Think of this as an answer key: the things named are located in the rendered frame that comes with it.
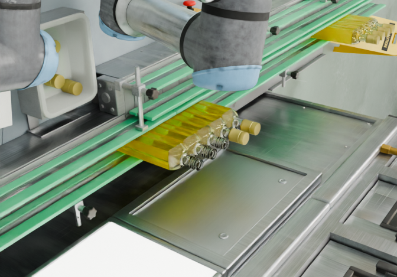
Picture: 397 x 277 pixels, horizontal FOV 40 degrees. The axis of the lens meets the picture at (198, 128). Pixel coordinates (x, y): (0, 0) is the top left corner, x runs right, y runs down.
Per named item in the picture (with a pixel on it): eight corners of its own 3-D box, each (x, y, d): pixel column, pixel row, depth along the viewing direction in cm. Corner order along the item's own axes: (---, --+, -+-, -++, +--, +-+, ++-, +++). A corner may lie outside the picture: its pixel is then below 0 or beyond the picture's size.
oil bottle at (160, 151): (113, 150, 145) (178, 174, 133) (111, 131, 142) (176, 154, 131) (128, 142, 149) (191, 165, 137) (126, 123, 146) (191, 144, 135)
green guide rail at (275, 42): (129, 114, 145) (152, 121, 141) (129, 110, 145) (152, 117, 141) (372, -16, 270) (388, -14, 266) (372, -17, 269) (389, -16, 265)
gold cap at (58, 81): (41, 73, 133) (53, 77, 130) (52, 69, 135) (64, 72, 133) (43, 87, 134) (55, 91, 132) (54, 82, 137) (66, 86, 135)
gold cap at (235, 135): (227, 133, 143) (241, 137, 141) (234, 125, 145) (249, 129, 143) (228, 143, 145) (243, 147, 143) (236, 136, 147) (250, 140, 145)
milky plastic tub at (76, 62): (21, 113, 133) (45, 122, 128) (4, 23, 123) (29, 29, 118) (75, 90, 145) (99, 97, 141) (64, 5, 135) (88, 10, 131)
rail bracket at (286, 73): (262, 84, 204) (294, 91, 197) (262, 66, 201) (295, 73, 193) (267, 80, 207) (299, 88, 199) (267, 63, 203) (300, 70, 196)
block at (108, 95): (97, 111, 145) (116, 117, 142) (93, 78, 141) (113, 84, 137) (107, 107, 148) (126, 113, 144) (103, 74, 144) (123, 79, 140)
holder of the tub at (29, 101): (25, 132, 136) (45, 140, 132) (4, 23, 123) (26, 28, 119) (77, 107, 148) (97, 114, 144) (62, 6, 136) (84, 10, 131)
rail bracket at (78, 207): (49, 218, 133) (88, 237, 125) (45, 194, 129) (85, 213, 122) (62, 209, 135) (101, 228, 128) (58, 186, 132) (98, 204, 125)
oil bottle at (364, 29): (313, 33, 229) (380, 45, 214) (314, 20, 227) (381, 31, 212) (319, 30, 233) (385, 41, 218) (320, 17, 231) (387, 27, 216)
